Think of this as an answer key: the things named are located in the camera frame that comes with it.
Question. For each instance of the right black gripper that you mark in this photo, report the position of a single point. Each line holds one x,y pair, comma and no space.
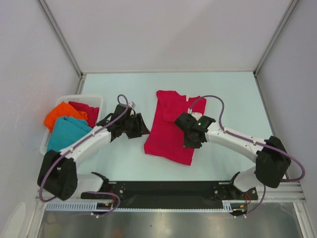
187,144

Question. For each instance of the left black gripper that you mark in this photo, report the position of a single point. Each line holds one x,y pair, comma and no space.
140,128

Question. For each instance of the magenta t shirt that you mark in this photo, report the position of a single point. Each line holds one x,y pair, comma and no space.
166,139

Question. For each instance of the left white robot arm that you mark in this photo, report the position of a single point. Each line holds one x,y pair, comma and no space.
58,174

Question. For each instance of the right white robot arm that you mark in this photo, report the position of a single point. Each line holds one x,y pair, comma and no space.
269,156

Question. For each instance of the red t shirt in basket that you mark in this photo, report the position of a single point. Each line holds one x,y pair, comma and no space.
92,112

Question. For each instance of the white plastic basket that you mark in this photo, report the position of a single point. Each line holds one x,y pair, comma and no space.
93,101

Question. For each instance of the teal t shirt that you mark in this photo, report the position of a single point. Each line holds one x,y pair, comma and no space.
68,130

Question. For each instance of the orange t shirt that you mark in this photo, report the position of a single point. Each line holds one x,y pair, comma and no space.
63,109

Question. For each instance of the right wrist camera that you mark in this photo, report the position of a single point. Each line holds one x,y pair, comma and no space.
197,115

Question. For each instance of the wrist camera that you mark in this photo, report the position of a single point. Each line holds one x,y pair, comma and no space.
132,105
197,115

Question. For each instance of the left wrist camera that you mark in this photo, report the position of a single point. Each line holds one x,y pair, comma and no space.
132,105

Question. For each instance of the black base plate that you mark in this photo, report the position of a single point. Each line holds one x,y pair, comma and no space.
176,194

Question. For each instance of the right white cable duct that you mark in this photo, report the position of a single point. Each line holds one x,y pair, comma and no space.
237,205

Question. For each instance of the white cable duct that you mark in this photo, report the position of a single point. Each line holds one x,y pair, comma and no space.
79,206
237,205

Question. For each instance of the left white cable duct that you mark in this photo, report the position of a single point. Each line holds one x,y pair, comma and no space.
79,206

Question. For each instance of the aluminium frame rail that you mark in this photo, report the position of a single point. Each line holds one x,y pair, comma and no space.
285,191

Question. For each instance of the left aluminium corner post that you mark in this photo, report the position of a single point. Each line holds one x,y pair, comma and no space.
44,7

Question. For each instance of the aluminium corner post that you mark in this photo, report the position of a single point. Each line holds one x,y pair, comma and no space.
277,33
44,7

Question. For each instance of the right aluminium corner post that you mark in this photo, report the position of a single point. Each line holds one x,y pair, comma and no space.
277,33

